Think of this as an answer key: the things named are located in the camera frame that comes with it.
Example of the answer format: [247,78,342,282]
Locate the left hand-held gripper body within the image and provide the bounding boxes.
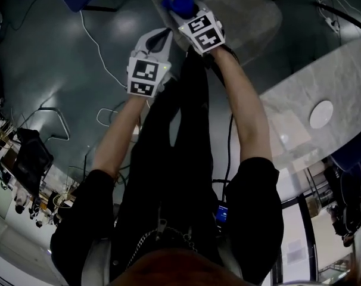
[126,49,172,98]

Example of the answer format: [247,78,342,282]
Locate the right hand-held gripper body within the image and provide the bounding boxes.
[178,10,227,56]

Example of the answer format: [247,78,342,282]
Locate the blue cloth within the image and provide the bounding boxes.
[161,0,196,19]

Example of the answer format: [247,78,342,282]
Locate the grey shell chair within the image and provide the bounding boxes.
[146,0,283,68]

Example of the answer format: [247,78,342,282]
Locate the person's left forearm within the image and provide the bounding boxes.
[91,95,150,180]

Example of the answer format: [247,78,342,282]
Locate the person's right forearm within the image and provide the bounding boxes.
[213,45,273,166]

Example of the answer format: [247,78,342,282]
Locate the black office chair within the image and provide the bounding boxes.
[12,128,55,196]

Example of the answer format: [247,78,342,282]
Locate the person's black trousers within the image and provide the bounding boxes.
[129,48,226,229]

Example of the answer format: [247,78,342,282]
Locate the white power strip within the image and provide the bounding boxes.
[325,16,341,33]

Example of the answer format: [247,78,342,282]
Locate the grey marble table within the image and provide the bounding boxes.
[257,36,361,202]

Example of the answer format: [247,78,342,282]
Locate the white plate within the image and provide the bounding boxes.
[309,100,334,129]

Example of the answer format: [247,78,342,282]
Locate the black screen device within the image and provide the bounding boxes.
[216,204,231,229]

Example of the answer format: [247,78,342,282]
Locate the person's black top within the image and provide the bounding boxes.
[49,156,284,286]

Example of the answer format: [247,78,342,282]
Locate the person's white vest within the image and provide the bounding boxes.
[82,237,244,286]

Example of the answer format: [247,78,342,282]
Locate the person's chin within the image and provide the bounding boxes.
[105,247,247,286]

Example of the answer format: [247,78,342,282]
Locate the black framed glass door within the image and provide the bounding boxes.
[280,195,357,286]

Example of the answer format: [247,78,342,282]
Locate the white cable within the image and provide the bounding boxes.
[79,10,129,89]

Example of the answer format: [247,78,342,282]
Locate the chrome tube floor frame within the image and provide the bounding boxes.
[37,107,71,141]

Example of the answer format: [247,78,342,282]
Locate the black cable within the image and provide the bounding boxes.
[211,111,235,204]

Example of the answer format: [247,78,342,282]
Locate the silver neck chain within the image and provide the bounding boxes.
[125,226,199,271]

